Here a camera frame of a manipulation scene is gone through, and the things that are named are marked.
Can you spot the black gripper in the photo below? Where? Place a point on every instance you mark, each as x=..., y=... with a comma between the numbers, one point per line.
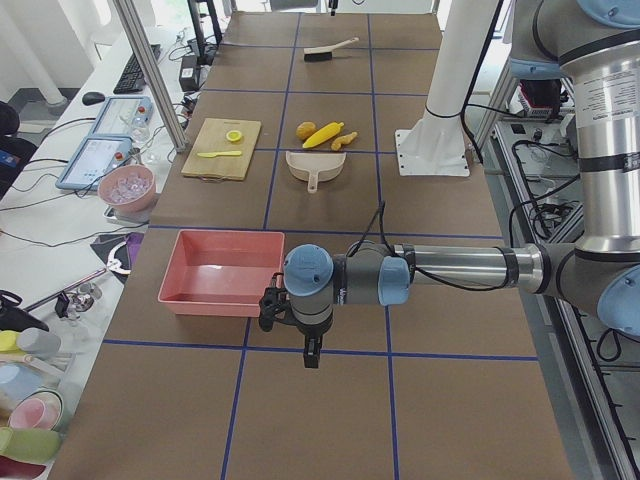
x=311, y=337

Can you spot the beige plastic dustpan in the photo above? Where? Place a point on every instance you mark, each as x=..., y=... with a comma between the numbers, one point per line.
x=314, y=168

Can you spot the yellow toy corn cob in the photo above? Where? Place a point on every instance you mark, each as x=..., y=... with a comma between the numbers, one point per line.
x=322, y=135

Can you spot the beige hand brush black bristles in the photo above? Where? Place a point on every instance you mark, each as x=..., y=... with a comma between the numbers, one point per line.
x=324, y=53

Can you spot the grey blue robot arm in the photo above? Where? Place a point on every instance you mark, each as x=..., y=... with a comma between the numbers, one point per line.
x=596, y=45

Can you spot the pink plastic bin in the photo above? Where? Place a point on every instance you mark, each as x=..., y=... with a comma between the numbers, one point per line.
x=220, y=272

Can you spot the tan toy ginger root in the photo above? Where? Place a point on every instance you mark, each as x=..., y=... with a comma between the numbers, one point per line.
x=342, y=141

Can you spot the yellow plastic knife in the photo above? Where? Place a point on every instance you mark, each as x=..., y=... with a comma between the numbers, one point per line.
x=216, y=154

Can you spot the wooden cutting board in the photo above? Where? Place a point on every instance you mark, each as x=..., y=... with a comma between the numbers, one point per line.
x=210, y=138

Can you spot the brown toy potato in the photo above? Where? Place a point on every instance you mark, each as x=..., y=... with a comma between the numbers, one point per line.
x=305, y=130

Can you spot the yellow lemon slices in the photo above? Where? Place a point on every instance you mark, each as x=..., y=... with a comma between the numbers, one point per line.
x=234, y=135

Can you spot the pink bowl with clear pieces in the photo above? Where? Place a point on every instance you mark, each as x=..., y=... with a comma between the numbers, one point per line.
x=128, y=189

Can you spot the lower blue teach pendant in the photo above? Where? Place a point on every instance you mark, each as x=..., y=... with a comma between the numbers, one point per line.
x=96, y=156

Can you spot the blue teach pendant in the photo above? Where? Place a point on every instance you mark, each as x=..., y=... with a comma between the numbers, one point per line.
x=118, y=113
x=96, y=156

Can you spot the stacked pastel cups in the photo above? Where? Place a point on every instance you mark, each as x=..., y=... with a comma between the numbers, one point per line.
x=34, y=410

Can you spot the black power adapter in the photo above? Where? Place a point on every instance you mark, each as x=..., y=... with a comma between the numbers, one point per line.
x=189, y=75

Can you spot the upper blue teach pendant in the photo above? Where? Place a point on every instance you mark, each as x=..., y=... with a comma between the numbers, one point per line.
x=118, y=113

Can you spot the black keyboard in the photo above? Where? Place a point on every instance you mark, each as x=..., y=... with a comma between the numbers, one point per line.
x=132, y=79

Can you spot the black computer mouse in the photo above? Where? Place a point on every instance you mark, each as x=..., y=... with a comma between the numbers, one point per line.
x=92, y=98

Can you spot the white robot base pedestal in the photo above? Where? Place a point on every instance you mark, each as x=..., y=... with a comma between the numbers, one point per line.
x=435, y=145

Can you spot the aluminium frame post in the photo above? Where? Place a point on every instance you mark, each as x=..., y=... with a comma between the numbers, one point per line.
x=141, y=48

